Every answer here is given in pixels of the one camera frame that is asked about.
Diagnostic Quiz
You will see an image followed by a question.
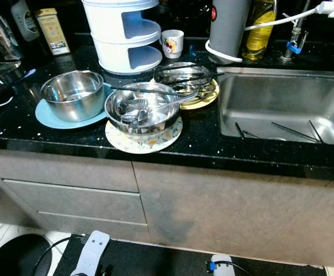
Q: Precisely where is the grey kitchen base cabinet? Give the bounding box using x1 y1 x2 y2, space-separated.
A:
0 144 334 271

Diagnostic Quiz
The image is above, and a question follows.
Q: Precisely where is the light blue round plate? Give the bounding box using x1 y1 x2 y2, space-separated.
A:
34 83 113 131

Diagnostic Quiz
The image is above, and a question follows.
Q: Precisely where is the grey drawer front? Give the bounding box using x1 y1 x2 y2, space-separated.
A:
36 210 150 244
1 179 145 225
0 148 140 194

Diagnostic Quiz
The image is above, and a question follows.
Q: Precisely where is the shiny dark jug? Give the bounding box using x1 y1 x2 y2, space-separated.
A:
0 14 27 63

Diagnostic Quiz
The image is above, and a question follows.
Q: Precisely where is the black round bin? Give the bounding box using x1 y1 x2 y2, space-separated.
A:
0 232 38 276

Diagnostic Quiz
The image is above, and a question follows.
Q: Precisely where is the white labelled bottle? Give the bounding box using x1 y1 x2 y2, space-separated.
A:
10 0 41 42

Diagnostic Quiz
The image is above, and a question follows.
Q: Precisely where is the yellow green tin box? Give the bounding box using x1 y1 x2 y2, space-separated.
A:
36 7 71 57

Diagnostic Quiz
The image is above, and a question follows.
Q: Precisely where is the steel fork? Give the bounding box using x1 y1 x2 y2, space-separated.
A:
130 92 151 133

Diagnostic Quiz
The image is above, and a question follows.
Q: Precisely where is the floral round plate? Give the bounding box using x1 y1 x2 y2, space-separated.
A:
104 114 184 155

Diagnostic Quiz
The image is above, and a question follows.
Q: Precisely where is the white tiered storage rack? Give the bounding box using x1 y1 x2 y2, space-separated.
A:
81 0 163 76

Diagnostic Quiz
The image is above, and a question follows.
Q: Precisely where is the wide steel bowl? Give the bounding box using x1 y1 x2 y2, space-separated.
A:
104 81 182 136

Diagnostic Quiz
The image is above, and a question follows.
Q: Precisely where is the steel spoon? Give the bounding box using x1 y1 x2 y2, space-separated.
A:
243 129 285 141
132 91 201 132

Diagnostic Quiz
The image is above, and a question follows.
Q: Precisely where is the clear glass bowl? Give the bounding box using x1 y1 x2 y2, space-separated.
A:
153 61 217 99

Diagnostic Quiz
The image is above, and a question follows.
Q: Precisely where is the white printed cup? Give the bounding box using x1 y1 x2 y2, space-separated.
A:
160 29 185 59

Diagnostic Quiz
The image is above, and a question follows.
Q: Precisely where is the black floor mat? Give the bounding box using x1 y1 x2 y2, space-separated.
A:
51 235 329 276

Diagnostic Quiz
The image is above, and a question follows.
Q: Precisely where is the yellow round plate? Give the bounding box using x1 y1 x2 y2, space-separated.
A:
151 76 221 111

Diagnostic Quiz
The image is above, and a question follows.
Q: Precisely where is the grey cylindrical appliance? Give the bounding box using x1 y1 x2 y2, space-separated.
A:
208 0 254 64

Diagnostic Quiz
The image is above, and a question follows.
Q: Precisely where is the yellow cooking oil bottle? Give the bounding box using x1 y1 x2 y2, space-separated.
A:
241 0 278 62

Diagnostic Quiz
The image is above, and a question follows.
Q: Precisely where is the stainless steel sink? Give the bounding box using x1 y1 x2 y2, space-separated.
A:
215 66 334 147

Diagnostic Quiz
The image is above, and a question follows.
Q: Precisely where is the steel water faucet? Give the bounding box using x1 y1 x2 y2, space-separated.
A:
281 0 315 63

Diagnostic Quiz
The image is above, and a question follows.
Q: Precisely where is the thin white cable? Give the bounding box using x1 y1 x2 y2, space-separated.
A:
0 70 19 113

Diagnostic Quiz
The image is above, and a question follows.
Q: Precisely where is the blue handled utensil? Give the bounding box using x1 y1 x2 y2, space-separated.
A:
7 68 37 88

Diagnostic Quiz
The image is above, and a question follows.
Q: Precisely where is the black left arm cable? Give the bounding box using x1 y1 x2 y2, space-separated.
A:
31 234 88 276

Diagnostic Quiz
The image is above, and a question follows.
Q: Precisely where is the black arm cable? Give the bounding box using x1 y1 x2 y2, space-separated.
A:
31 234 88 276
207 259 252 276

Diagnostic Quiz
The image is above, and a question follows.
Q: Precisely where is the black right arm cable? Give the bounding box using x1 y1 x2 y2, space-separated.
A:
207 259 252 276

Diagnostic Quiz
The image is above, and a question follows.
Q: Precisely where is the white power cable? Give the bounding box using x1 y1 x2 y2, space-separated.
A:
205 0 334 64

